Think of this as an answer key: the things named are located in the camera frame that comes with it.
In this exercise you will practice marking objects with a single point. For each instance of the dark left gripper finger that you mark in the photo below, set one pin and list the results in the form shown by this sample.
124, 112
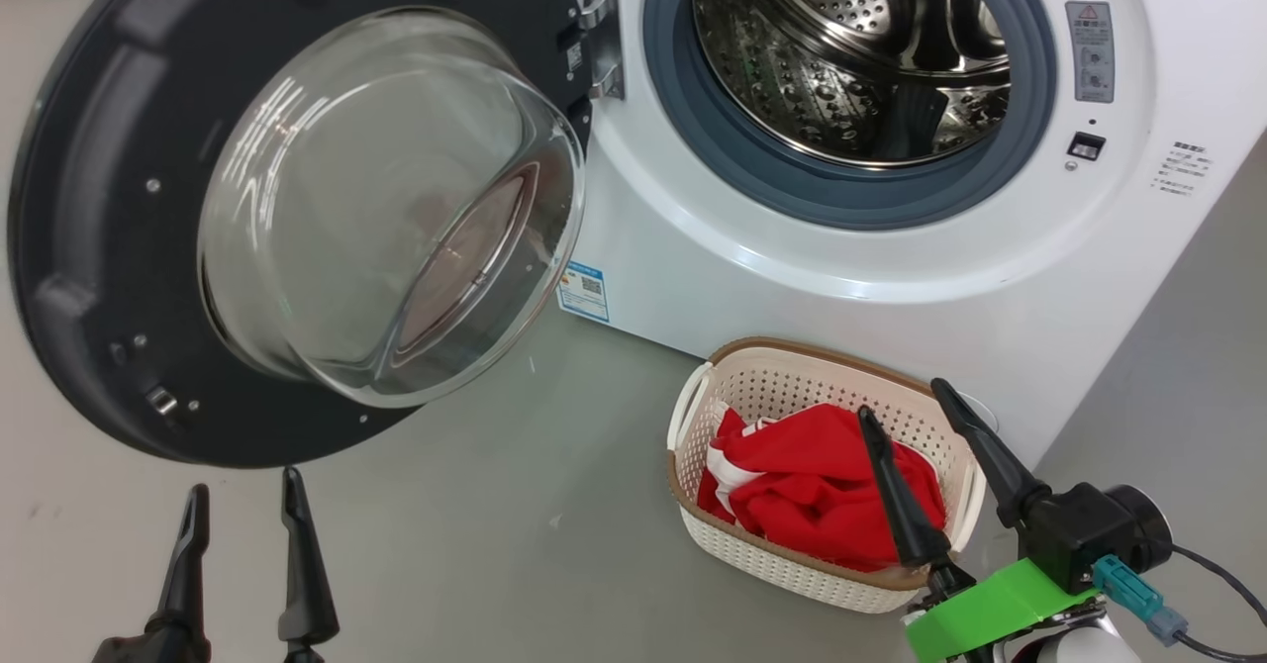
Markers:
183, 584
305, 584

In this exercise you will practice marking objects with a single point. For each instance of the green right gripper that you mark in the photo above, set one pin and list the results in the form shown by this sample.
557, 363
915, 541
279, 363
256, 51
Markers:
990, 609

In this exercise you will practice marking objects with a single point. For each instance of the red and white garment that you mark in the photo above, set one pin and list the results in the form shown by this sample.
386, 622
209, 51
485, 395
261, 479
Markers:
812, 485

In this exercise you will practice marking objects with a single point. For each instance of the dark round glass washer door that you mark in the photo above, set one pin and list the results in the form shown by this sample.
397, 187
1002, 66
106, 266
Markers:
109, 198

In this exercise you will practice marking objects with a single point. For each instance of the cream perforated laundry basket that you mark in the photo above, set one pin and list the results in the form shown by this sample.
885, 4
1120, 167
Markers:
792, 371

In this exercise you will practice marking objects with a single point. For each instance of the white front-load washing machine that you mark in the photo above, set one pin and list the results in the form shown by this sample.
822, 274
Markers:
841, 277

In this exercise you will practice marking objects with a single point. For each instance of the black door lock latch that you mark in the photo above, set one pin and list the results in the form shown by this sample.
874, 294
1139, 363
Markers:
1086, 145

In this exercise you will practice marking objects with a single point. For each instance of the grey rubber door seal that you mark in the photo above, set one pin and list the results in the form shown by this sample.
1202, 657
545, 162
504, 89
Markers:
683, 109

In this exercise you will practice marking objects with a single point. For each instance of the blue energy label sticker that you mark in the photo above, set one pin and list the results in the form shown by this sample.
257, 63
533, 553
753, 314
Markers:
583, 292

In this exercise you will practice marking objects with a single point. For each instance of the stainless steel washer drum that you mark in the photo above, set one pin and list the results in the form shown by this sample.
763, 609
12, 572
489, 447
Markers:
822, 69

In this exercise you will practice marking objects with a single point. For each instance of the grey warning label plate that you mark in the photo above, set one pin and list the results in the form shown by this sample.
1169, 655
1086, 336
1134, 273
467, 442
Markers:
1091, 49

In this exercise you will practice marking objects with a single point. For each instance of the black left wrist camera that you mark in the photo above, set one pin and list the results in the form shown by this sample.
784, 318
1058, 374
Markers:
119, 653

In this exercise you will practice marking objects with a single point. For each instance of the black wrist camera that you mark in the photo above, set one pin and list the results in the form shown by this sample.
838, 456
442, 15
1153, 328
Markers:
1089, 529
119, 653

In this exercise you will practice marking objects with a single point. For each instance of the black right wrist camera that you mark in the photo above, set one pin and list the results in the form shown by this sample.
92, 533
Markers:
1089, 529

